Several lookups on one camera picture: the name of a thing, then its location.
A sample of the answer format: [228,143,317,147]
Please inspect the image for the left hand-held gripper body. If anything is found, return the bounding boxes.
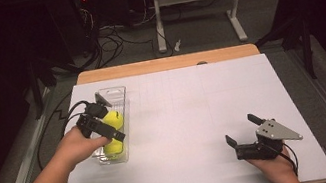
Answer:
[71,90,118,141]

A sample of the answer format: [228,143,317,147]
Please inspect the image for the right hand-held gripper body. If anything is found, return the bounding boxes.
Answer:
[231,113,307,166]

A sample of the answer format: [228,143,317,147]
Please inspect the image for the yellow tennis ball black mark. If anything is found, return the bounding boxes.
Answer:
[100,108,127,134]

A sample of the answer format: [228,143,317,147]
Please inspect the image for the clear plastic tray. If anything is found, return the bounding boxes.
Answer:
[81,84,141,169]

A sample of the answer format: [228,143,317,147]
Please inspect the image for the person's right hand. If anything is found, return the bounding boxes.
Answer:
[244,146,297,183]

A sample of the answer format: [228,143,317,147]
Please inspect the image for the person's left hand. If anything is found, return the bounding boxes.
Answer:
[52,119,117,174]

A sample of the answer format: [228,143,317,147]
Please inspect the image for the white board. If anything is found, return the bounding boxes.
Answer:
[38,43,326,183]

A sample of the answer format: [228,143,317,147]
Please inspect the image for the black metal stand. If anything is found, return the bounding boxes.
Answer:
[22,54,66,121]
[251,8,321,89]

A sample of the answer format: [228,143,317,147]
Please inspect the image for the black box with red light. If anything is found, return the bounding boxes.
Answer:
[44,0,104,63]

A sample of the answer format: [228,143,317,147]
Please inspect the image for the small white floor object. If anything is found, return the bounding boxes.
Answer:
[172,38,184,53]

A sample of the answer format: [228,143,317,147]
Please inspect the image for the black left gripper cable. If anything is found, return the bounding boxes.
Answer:
[26,89,104,183]

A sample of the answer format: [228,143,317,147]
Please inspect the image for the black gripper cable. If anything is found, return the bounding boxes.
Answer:
[276,140,302,180]
[26,89,104,183]

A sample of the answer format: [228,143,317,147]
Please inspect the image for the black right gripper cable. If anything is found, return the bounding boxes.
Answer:
[276,140,302,180]

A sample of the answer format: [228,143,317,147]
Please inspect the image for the bundle of floor cables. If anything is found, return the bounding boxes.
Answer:
[78,0,177,72]

